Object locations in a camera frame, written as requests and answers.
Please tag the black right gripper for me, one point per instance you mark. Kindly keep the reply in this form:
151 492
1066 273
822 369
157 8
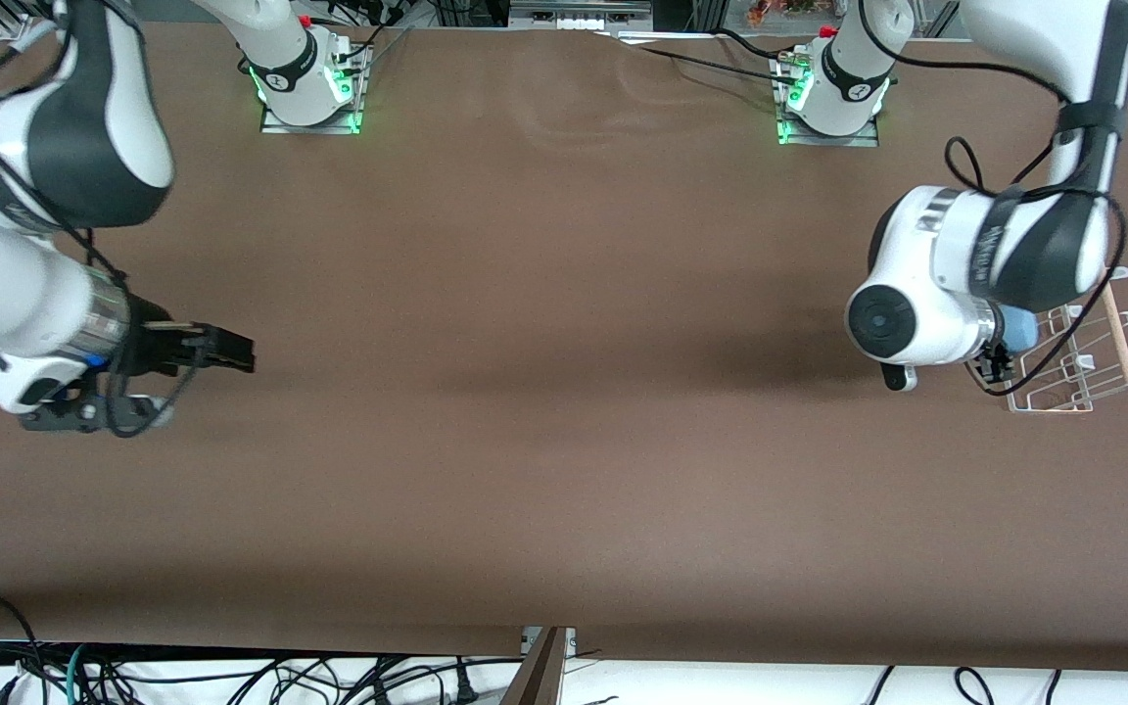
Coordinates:
150 345

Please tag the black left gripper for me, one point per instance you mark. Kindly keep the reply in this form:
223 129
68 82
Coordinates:
992 366

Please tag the blue plastic cup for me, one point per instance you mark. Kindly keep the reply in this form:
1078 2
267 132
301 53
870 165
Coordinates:
1019 331

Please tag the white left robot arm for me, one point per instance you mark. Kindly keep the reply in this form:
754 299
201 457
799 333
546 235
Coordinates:
936 284

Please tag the brown table cover sheet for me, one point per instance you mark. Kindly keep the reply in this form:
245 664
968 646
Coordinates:
564 441

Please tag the orange background clutter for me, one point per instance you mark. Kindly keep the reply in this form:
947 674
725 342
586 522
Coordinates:
784 10

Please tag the metal table support beam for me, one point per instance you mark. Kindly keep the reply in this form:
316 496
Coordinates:
537 676

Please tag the white power strip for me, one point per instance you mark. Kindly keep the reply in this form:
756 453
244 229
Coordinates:
579 20

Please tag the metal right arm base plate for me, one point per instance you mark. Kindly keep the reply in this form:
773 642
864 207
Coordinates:
280 128

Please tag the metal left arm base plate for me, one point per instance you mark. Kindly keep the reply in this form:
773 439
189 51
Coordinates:
863 140

